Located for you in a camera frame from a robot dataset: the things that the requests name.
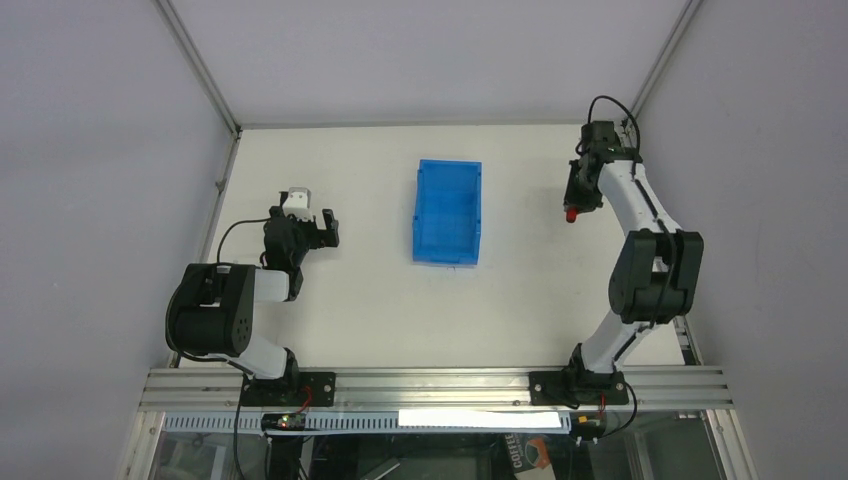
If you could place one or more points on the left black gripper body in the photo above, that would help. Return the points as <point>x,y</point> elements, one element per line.
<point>308,231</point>

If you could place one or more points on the blue plastic bin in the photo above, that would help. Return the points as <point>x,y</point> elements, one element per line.
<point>447,218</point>

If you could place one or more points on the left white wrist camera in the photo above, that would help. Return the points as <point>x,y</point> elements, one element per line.
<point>301,209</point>

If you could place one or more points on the aluminium mounting rail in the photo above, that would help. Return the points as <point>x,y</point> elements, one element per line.
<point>646,388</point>

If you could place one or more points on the coffee labelled box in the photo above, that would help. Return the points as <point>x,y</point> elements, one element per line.
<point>527,452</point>

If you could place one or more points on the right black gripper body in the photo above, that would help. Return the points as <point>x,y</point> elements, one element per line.
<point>573,198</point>

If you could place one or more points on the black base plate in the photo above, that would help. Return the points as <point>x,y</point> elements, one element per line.
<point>291,391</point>
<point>576,391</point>

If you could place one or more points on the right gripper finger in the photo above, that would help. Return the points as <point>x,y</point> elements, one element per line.
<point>593,199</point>
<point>572,195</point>

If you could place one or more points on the white slotted cable duct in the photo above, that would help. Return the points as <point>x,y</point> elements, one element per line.
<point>402,421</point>

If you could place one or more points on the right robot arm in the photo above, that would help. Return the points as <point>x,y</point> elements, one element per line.
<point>655,275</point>

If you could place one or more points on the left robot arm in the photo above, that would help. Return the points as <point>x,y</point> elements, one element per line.
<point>210,315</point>

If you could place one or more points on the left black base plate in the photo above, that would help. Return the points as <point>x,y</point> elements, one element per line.
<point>291,391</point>

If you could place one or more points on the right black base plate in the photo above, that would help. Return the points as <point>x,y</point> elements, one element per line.
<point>576,391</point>

